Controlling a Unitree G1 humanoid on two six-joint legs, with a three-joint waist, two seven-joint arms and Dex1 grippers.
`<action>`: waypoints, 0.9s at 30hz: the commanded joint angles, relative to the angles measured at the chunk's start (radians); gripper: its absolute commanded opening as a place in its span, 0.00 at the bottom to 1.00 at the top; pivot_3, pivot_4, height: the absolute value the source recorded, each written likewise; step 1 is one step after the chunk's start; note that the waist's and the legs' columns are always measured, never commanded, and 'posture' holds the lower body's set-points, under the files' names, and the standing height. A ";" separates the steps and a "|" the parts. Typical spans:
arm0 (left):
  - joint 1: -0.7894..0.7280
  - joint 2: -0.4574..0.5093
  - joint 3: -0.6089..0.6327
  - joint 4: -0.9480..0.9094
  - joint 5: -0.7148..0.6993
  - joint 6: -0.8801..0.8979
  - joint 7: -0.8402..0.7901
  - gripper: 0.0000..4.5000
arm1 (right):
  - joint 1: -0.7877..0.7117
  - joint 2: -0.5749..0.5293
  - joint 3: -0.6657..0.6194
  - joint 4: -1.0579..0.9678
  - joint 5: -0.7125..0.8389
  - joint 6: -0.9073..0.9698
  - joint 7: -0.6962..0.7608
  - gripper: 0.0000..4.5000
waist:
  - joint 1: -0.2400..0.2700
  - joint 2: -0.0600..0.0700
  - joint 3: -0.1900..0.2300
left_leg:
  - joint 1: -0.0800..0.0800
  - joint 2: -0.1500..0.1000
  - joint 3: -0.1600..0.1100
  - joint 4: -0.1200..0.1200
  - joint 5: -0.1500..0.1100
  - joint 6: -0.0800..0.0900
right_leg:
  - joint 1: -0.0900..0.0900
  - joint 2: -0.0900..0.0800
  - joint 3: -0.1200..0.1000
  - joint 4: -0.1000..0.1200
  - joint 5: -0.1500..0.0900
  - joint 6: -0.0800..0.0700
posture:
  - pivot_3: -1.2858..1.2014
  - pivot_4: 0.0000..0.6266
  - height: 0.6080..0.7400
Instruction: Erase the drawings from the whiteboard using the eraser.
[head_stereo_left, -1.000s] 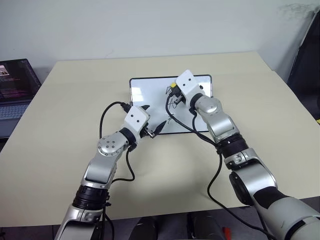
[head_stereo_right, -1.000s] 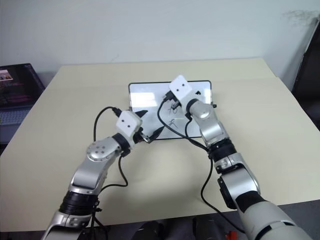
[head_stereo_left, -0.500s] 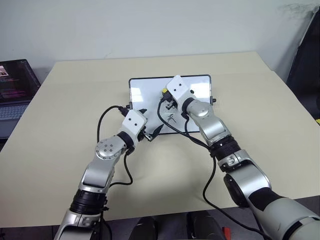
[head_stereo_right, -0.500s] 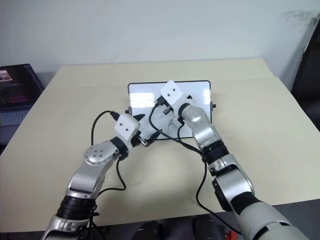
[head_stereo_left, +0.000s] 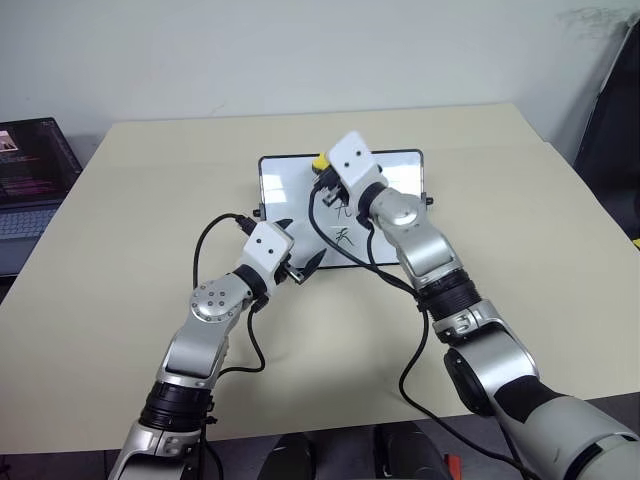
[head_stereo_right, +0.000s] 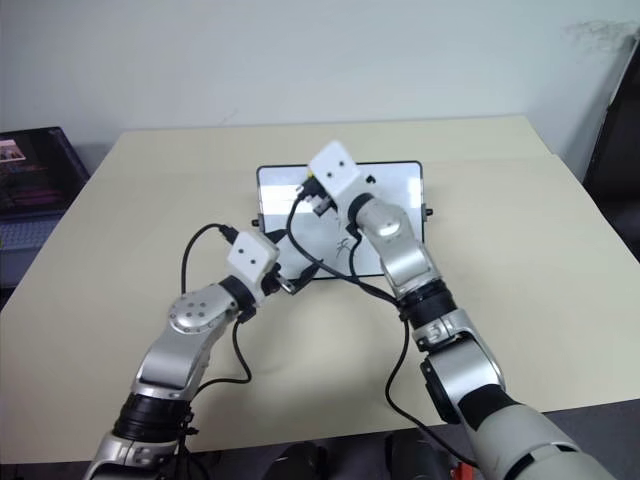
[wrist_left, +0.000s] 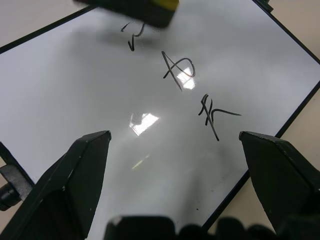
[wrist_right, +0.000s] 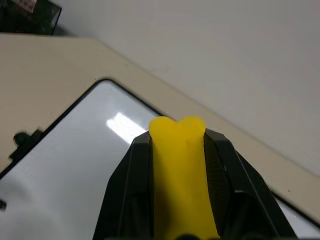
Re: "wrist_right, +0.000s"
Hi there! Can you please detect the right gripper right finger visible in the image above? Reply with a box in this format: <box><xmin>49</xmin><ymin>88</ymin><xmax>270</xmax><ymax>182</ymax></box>
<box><xmin>203</xmin><ymin>129</ymin><xmax>299</xmax><ymax>240</ymax></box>

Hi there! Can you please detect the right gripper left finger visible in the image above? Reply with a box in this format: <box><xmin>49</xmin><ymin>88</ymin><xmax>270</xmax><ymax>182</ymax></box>
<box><xmin>92</xmin><ymin>131</ymin><xmax>156</xmax><ymax>240</ymax></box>

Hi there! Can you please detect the yellow whiteboard eraser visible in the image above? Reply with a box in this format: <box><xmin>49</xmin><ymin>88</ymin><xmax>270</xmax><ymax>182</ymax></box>
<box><xmin>148</xmin><ymin>114</ymin><xmax>221</xmax><ymax>240</ymax></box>

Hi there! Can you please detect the black-framed whiteboard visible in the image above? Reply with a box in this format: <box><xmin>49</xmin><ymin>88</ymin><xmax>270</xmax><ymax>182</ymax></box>
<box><xmin>0</xmin><ymin>78</ymin><xmax>320</xmax><ymax>240</ymax></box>

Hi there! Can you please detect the open laptop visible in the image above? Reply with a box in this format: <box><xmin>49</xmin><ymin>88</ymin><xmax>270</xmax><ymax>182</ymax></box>
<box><xmin>0</xmin><ymin>0</ymin><xmax>63</xmax><ymax>36</ymax></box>

